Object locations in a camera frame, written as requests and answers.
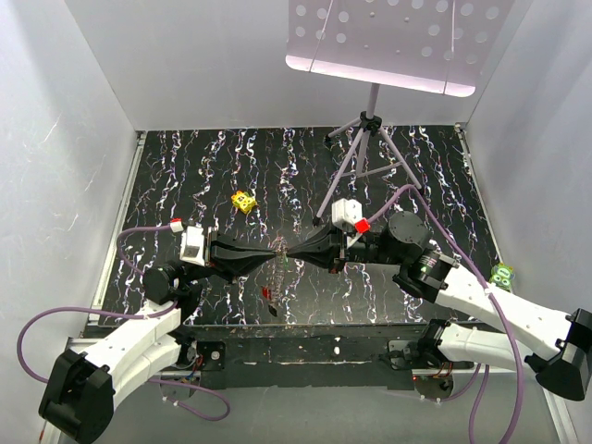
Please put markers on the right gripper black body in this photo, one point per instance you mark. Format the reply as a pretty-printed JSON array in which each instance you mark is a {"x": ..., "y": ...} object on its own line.
[{"x": 364, "y": 249}]

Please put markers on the yellow owl number block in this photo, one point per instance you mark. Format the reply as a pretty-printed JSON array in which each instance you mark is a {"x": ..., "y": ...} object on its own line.
[{"x": 243, "y": 201}]

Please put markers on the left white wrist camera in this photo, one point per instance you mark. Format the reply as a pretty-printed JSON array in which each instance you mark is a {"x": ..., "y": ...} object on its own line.
[{"x": 192, "y": 245}]

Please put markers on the lilac music stand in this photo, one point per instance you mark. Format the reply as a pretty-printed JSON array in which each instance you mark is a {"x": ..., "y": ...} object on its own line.
[{"x": 447, "y": 48}]

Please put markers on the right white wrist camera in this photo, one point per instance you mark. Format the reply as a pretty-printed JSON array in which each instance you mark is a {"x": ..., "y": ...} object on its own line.
[{"x": 346, "y": 213}]

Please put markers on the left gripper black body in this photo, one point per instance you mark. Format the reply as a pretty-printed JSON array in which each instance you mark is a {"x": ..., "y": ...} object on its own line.
[{"x": 210, "y": 265}]

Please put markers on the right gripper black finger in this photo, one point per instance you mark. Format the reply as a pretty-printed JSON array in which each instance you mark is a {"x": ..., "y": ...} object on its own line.
[
  {"x": 327, "y": 261},
  {"x": 324, "y": 240}
]

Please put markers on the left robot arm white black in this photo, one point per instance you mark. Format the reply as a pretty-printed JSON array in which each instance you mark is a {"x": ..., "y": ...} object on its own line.
[{"x": 85, "y": 388}]

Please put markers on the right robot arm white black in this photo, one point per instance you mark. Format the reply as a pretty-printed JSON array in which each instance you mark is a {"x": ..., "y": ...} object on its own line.
[{"x": 553, "y": 345}]

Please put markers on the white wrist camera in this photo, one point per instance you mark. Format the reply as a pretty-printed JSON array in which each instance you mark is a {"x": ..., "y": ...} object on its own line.
[
  {"x": 346, "y": 213},
  {"x": 192, "y": 245}
]

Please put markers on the green owl number block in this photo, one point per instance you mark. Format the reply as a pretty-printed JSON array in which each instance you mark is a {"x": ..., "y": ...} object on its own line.
[{"x": 502, "y": 276}]

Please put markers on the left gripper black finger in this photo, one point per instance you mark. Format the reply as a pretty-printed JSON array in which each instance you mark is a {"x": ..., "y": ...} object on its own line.
[
  {"x": 231, "y": 247},
  {"x": 235, "y": 267}
]

